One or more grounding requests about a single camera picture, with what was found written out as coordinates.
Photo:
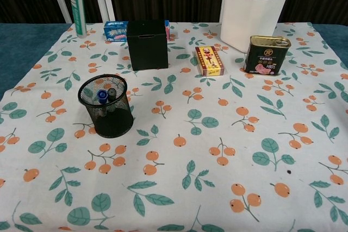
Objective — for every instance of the yellow and red card box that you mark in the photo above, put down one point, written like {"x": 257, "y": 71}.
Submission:
{"x": 210, "y": 62}

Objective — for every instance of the white trash bin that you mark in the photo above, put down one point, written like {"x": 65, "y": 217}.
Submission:
{"x": 251, "y": 17}

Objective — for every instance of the black-capped marker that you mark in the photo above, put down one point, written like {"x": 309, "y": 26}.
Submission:
{"x": 111, "y": 94}

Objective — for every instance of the white green tube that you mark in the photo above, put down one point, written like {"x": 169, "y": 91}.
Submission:
{"x": 78, "y": 9}

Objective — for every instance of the dark luncheon meat can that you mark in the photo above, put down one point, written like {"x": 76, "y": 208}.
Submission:
{"x": 266, "y": 56}

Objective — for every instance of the blue-capped marker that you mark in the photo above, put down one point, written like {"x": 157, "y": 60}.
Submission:
{"x": 101, "y": 97}

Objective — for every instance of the black cardboard box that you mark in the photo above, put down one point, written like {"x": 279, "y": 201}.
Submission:
{"x": 148, "y": 46}

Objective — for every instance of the blue cookie box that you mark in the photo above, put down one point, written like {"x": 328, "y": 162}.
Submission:
{"x": 115, "y": 33}

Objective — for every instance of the black mesh pen holder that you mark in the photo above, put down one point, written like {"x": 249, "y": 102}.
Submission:
{"x": 114, "y": 119}

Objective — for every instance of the floral print tablecloth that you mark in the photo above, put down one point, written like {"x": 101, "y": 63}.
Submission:
{"x": 174, "y": 134}

